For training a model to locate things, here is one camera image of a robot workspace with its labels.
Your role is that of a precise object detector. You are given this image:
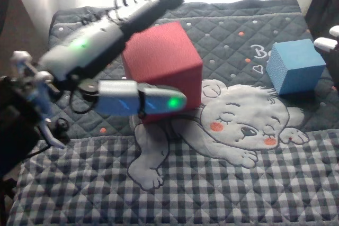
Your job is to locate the blue foam cube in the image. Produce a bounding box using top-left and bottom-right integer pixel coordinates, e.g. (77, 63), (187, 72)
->
(265, 38), (327, 96)

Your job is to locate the grey quilt with printed bear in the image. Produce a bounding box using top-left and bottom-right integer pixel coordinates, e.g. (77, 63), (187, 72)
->
(6, 0), (339, 226)

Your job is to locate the red foam cube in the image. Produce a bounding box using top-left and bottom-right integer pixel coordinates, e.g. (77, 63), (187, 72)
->
(121, 21), (204, 125)

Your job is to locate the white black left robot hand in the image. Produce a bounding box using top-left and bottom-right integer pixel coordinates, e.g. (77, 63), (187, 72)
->
(38, 0), (188, 118)

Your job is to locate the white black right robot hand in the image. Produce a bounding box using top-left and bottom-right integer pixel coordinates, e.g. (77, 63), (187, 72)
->
(313, 25), (339, 52)

